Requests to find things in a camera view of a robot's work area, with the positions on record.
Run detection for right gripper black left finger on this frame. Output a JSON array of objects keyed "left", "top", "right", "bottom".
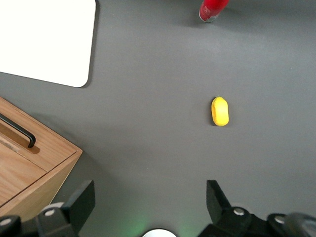
[{"left": 0, "top": 180, "right": 96, "bottom": 237}]

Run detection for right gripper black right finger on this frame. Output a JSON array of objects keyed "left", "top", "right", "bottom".
[{"left": 197, "top": 180, "right": 292, "bottom": 237}]

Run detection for red coke bottle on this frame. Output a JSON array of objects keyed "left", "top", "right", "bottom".
[{"left": 198, "top": 0, "right": 230, "bottom": 23}]

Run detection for cream rectangular tray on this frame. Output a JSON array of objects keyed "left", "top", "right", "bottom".
[{"left": 0, "top": 0, "right": 97, "bottom": 88}]

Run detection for oak wooden drawer cabinet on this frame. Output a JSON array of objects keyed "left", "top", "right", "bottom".
[{"left": 0, "top": 96, "right": 83, "bottom": 223}]

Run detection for oak drawer front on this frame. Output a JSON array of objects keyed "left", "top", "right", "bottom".
[
  {"left": 0, "top": 142, "right": 47, "bottom": 201},
  {"left": 0, "top": 101, "right": 78, "bottom": 173}
]

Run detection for yellow toy lemon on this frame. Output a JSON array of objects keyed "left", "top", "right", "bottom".
[{"left": 211, "top": 96, "right": 230, "bottom": 127}]

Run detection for black metal drawer handle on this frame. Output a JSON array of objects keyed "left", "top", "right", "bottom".
[{"left": 0, "top": 113, "right": 37, "bottom": 149}]

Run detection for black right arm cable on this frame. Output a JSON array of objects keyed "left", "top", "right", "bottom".
[{"left": 283, "top": 212, "right": 316, "bottom": 237}]

